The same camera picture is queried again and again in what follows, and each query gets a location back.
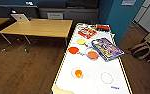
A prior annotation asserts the open laptop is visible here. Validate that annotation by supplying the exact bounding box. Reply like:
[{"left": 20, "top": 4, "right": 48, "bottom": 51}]
[{"left": 10, "top": 13, "right": 31, "bottom": 23}]

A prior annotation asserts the red orange flat item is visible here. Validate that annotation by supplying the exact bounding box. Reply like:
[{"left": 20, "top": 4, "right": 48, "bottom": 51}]
[{"left": 67, "top": 46, "right": 80, "bottom": 55}]

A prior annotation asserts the orange bowl pale rim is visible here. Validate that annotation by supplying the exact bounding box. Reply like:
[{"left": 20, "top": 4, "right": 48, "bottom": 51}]
[{"left": 85, "top": 48, "right": 100, "bottom": 62}]

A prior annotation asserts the red game box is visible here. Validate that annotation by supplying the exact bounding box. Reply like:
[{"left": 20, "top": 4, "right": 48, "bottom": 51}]
[{"left": 78, "top": 27, "right": 99, "bottom": 40}]

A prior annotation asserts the small orange plastic bowl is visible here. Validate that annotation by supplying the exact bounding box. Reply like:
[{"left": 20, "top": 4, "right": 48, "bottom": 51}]
[{"left": 70, "top": 67, "right": 84, "bottom": 79}]

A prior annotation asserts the white activity table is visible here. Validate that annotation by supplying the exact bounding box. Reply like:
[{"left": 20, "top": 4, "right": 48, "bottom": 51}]
[{"left": 50, "top": 22, "right": 134, "bottom": 94}]

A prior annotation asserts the colourful board game box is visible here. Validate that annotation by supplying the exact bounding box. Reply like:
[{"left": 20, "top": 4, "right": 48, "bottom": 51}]
[{"left": 90, "top": 37, "right": 125, "bottom": 63}]

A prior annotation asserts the long grey sofa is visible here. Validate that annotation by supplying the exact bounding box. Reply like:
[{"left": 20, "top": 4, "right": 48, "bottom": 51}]
[{"left": 38, "top": 1, "right": 100, "bottom": 24}]

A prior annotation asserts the black red flat item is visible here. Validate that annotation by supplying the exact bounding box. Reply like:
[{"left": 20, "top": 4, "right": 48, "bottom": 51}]
[{"left": 96, "top": 24, "right": 111, "bottom": 32}]

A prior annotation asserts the light grey sofa pillow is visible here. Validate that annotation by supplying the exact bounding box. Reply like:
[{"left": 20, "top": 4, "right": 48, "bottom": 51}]
[{"left": 47, "top": 12, "right": 64, "bottom": 20}]

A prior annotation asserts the dark sofa back cushion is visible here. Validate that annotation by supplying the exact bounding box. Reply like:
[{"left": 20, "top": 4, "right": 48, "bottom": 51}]
[{"left": 66, "top": 0, "right": 100, "bottom": 9}]

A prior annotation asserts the small white ledge item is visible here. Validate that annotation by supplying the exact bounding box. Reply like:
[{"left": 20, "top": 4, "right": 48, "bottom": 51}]
[{"left": 25, "top": 1, "right": 35, "bottom": 7}]

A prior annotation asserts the brown backpack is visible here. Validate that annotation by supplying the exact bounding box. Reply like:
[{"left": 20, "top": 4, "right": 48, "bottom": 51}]
[{"left": 130, "top": 43, "right": 150, "bottom": 61}]

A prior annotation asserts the dark low sofa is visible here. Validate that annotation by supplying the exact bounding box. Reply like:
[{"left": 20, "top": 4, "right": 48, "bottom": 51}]
[{"left": 0, "top": 6, "right": 39, "bottom": 20}]

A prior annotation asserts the small beige wall poster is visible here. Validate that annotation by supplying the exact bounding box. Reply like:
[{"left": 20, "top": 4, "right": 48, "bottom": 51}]
[{"left": 120, "top": 0, "right": 138, "bottom": 7}]

